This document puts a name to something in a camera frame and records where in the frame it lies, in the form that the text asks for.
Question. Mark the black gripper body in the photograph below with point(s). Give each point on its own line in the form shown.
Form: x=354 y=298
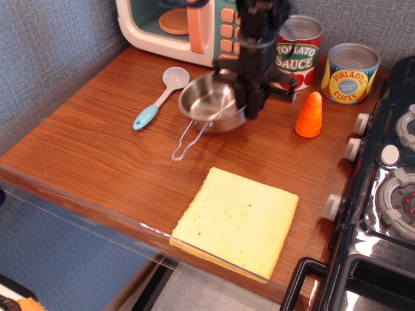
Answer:
x=256 y=68

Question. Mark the orange toy carrot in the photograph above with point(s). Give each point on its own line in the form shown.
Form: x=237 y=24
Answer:
x=309 y=121

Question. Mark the toy microwave teal and white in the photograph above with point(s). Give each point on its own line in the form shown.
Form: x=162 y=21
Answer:
x=195 y=35

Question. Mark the pineapple slices can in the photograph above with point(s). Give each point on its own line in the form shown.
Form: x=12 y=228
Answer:
x=350 y=72

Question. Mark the clear acrylic table guard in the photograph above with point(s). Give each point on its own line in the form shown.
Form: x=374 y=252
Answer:
x=73 y=263

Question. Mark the white spoon with teal handle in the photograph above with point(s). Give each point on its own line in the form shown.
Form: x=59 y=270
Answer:
x=174 y=78

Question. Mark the yellow sponge cloth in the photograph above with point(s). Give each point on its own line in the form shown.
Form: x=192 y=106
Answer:
x=237 y=223

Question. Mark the small stainless steel pot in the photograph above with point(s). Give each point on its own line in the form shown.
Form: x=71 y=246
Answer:
x=211 y=107

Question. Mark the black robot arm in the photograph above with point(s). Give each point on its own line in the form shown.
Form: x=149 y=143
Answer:
x=261 y=21

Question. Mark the orange striped object at corner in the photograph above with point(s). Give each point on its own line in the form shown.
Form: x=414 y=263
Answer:
x=25 y=304

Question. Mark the black toy stove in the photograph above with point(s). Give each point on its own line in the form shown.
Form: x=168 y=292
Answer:
x=371 y=263

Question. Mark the tomato sauce can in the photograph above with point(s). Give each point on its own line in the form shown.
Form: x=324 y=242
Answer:
x=298 y=47

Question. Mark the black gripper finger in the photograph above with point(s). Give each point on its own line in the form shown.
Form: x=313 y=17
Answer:
x=241 y=95
x=255 y=100

